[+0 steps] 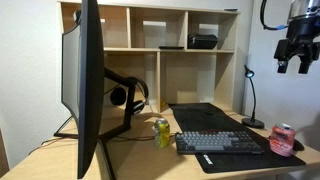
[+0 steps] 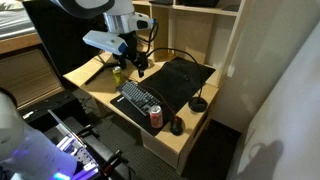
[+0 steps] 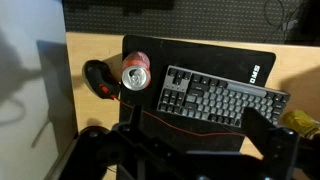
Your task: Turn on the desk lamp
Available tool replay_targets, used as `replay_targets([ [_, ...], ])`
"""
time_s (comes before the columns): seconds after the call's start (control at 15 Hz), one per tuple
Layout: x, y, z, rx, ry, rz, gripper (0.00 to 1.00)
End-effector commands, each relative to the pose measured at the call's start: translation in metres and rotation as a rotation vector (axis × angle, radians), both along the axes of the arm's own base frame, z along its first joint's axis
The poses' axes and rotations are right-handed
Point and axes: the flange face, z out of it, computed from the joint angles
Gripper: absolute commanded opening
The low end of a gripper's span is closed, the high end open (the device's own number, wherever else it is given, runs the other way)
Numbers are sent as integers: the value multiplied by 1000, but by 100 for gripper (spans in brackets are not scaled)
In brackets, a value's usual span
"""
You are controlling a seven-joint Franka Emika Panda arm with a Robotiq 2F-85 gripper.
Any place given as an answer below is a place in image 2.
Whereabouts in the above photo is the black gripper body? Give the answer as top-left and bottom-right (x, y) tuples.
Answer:
(118, 31), (149, 67)

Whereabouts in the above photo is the wooden desk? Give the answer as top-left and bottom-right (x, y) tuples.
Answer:
(63, 51), (219, 176)

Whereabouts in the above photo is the black desk mat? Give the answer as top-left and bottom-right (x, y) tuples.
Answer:
(110, 57), (216, 137)

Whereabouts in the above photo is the yellow green soda can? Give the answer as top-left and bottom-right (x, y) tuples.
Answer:
(111, 65), (124, 85)

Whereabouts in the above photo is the black monitor stand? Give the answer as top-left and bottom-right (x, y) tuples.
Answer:
(84, 53), (129, 86)

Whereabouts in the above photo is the grey mechanical keyboard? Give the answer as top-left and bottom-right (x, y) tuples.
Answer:
(115, 80), (162, 117)

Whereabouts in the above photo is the pink soda can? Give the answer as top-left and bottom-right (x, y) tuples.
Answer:
(148, 104), (164, 130)

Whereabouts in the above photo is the black curved monitor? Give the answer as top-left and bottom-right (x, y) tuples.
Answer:
(22, 0), (108, 76)

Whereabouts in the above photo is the wooden shelf hutch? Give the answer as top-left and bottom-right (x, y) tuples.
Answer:
(131, 0), (249, 88)

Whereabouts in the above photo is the small black cup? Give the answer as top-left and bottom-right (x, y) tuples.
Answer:
(169, 115), (185, 136)

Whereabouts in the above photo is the black case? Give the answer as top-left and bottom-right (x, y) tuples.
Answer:
(181, 0), (220, 8)

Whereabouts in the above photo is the black robot mounting cart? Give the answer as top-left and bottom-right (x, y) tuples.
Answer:
(19, 96), (134, 180)

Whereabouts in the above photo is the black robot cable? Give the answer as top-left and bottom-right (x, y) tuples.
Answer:
(138, 21), (159, 51)

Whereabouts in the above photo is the red keyboard cable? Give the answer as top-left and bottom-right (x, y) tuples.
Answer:
(139, 83), (177, 118)

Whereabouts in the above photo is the white wall outlet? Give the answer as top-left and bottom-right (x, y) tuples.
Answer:
(227, 64), (236, 78)

